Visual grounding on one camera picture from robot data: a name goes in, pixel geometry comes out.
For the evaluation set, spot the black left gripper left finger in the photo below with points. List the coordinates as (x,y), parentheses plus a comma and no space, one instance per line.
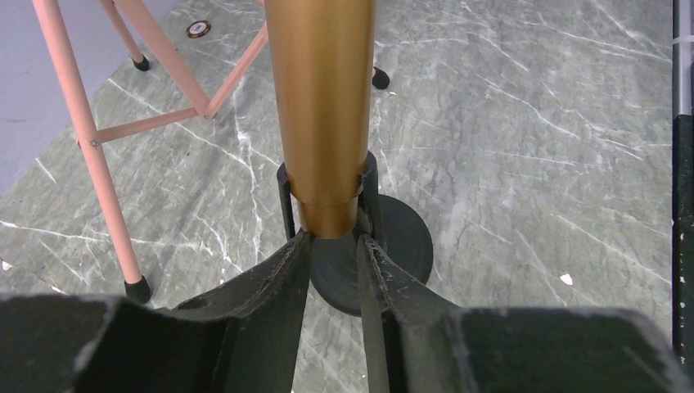
(242,336)

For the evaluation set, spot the pink music stand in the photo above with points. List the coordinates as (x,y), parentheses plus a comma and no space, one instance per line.
(123,15)

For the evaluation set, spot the small round table insert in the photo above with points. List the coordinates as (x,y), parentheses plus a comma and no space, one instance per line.
(198,29)

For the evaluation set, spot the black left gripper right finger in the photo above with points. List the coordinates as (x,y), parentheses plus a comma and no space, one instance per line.
(416,341)

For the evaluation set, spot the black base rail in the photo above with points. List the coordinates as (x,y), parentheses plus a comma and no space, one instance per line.
(682,182)

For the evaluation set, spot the gold microphone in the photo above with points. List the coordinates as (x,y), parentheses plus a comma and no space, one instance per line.
(322,53)

